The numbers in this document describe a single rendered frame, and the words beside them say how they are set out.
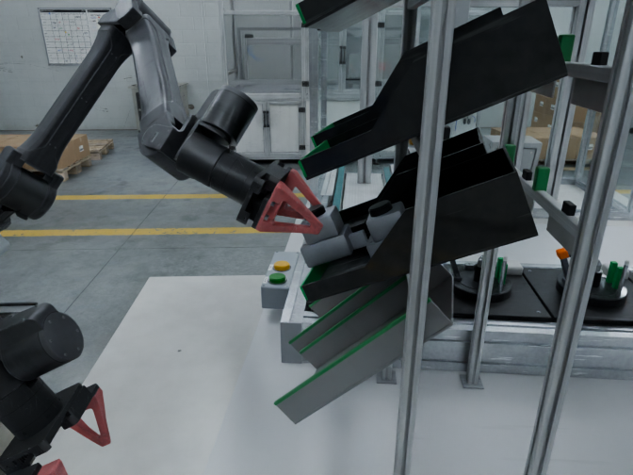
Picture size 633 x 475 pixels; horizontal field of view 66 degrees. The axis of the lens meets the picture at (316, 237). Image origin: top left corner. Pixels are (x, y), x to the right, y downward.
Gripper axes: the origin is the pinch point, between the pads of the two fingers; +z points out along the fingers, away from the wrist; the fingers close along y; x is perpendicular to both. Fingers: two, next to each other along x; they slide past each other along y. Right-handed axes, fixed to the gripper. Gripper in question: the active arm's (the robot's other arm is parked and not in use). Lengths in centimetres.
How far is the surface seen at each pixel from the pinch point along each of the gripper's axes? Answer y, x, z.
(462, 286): 42, 15, 35
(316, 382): -6.4, 18.3, 9.8
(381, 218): -2.4, -5.2, 6.7
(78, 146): 464, 252, -309
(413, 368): -9.5, 7.2, 18.3
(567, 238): -1.5, -13.4, 26.8
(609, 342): 31, 7, 61
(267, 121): 531, 131, -121
